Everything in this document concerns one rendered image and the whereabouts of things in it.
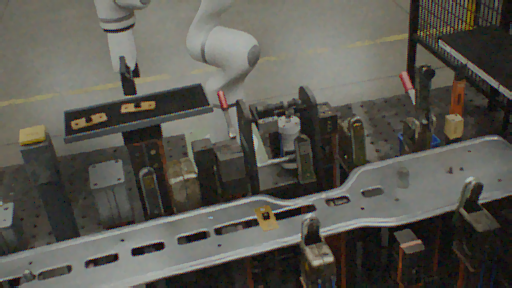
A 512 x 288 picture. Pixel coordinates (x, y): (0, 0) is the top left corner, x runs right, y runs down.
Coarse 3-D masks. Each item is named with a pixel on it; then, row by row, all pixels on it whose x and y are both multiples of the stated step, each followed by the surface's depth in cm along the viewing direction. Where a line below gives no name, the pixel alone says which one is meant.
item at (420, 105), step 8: (424, 64) 148; (416, 72) 148; (424, 72) 146; (432, 72) 145; (416, 80) 149; (424, 80) 150; (416, 88) 150; (424, 88) 151; (416, 96) 151; (424, 96) 152; (416, 104) 152; (424, 104) 153; (416, 112) 153; (424, 112) 154
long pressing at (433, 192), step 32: (384, 160) 153; (416, 160) 152; (448, 160) 151; (480, 160) 150; (320, 192) 144; (352, 192) 144; (384, 192) 143; (416, 192) 142; (448, 192) 141; (160, 224) 140; (192, 224) 139; (224, 224) 139; (288, 224) 137; (352, 224) 135; (384, 224) 134; (32, 256) 135; (64, 256) 134; (96, 256) 134; (128, 256) 133; (160, 256) 132; (192, 256) 131; (224, 256) 130
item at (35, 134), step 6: (36, 126) 151; (42, 126) 151; (24, 132) 149; (30, 132) 149; (36, 132) 149; (42, 132) 148; (24, 138) 147; (30, 138) 147; (36, 138) 147; (42, 138) 147; (24, 144) 147
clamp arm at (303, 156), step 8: (304, 136) 147; (296, 144) 147; (304, 144) 147; (296, 152) 148; (304, 152) 148; (296, 160) 150; (304, 160) 149; (312, 160) 150; (304, 168) 150; (312, 168) 150; (304, 176) 151; (312, 176) 151
